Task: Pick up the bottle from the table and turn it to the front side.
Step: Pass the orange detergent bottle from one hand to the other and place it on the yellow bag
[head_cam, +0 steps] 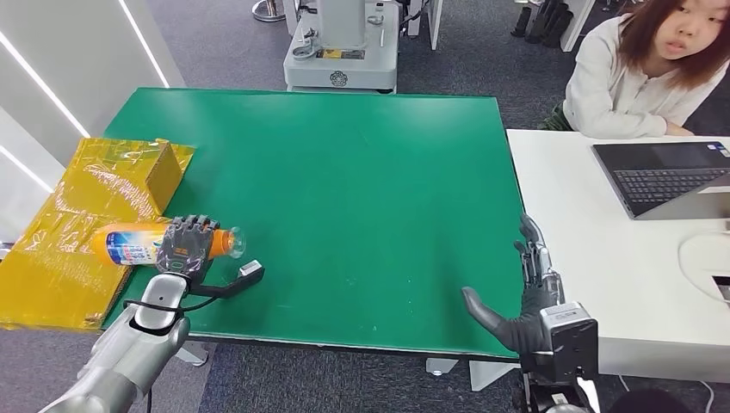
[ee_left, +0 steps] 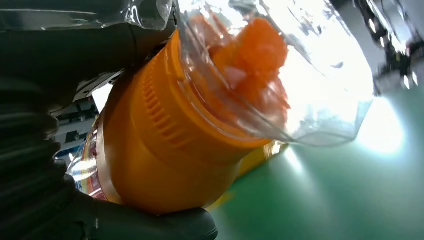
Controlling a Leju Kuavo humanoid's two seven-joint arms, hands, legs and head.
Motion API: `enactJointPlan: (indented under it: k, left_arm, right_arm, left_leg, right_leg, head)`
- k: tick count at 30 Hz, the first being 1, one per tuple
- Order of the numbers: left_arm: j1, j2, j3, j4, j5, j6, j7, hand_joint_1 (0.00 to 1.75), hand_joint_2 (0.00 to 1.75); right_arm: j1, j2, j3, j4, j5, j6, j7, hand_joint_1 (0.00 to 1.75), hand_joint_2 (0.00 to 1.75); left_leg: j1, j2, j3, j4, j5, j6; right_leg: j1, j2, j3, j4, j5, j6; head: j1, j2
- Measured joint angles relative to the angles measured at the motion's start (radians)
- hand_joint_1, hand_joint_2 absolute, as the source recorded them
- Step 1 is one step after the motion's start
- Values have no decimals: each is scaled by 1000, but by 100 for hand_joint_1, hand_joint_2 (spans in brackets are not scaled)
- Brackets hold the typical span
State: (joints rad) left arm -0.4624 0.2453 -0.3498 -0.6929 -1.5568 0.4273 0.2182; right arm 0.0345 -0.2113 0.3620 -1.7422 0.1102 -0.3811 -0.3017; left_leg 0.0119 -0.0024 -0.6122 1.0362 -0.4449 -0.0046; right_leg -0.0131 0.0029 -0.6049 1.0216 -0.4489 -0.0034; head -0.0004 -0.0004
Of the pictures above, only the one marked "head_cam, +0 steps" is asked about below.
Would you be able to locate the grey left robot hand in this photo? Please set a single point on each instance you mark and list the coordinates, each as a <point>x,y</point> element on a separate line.
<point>185,248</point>

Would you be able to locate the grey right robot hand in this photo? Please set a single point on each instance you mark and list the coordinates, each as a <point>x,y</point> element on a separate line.
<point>527,319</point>

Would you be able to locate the orange plastic bottle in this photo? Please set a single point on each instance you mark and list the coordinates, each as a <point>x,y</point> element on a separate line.
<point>128,245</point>

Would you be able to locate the white robot base machine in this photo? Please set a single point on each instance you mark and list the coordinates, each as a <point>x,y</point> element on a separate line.
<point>342,57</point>

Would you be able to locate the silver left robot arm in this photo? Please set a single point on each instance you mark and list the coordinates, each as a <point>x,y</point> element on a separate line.
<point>128,348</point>

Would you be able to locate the white desk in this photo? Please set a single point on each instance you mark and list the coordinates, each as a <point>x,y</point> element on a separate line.
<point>616,256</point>

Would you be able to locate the yellow taped cardboard box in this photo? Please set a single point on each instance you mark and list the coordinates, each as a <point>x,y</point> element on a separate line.
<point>63,216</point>

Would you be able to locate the green table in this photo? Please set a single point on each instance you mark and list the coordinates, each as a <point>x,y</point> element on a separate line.
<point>342,199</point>

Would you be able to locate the white round stand base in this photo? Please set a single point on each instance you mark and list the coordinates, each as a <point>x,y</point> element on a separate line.
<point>698,262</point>

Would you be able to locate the dark grey laptop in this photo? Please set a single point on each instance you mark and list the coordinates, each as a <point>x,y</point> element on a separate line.
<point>661,176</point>

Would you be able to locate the person's hand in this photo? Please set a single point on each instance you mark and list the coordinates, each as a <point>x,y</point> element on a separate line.
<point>678,129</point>

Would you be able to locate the metal chair base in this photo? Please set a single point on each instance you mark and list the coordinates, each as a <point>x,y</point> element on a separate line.
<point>268,11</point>

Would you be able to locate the person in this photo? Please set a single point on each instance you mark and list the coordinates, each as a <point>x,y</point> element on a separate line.
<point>621,85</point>

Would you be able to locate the black boots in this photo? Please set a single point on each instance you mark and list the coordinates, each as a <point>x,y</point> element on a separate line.
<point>542,25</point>

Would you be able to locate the white furniture panel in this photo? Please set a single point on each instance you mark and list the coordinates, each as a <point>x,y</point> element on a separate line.
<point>433,20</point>

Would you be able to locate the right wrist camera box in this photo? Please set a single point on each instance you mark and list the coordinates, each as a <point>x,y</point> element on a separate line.
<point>564,342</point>

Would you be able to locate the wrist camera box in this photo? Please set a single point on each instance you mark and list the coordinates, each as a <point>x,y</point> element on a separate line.
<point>564,342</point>
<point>245,276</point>

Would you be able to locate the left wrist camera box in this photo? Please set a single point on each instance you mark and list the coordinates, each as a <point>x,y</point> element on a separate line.
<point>245,276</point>

